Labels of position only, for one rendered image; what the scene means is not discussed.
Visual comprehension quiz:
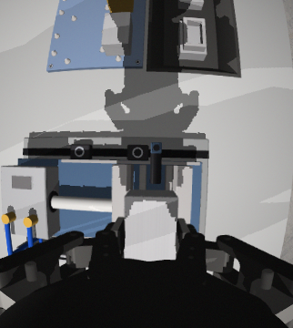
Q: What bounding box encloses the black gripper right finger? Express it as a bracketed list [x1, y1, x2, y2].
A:
[169, 219, 293, 328]

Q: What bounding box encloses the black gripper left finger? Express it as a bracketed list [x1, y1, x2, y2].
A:
[0, 217, 125, 315]

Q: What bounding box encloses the white rectangular part with pocket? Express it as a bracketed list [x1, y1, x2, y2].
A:
[178, 17, 207, 61]

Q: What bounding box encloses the yellow rectangular block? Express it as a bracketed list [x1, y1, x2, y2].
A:
[107, 0, 134, 13]

